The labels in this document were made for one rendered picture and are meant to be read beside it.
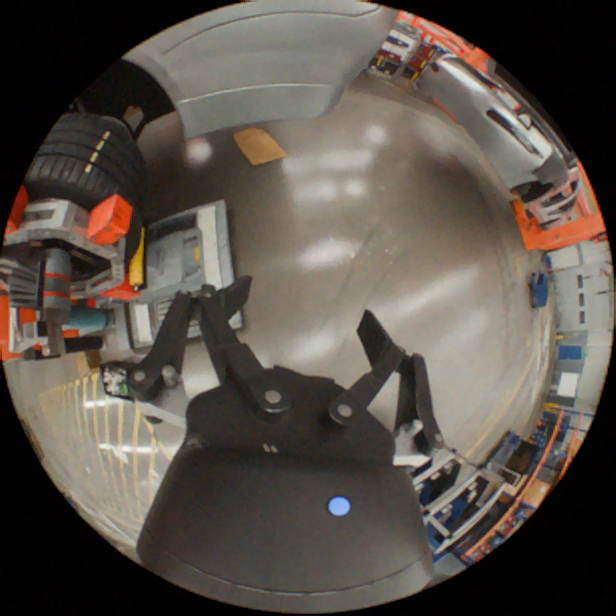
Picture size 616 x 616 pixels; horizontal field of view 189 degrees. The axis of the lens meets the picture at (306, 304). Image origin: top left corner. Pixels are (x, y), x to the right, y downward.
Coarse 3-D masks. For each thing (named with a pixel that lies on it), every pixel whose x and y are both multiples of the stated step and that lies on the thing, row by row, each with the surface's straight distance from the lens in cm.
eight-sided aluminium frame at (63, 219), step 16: (32, 208) 54; (48, 208) 51; (64, 208) 49; (32, 224) 51; (48, 224) 49; (64, 224) 48; (80, 224) 53; (16, 240) 56; (80, 240) 51; (112, 256) 57; (0, 272) 81; (112, 272) 80; (96, 288) 87
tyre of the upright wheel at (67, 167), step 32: (64, 128) 62; (96, 128) 61; (64, 160) 52; (96, 160) 54; (128, 160) 62; (32, 192) 56; (64, 192) 52; (96, 192) 51; (128, 192) 58; (128, 256) 78
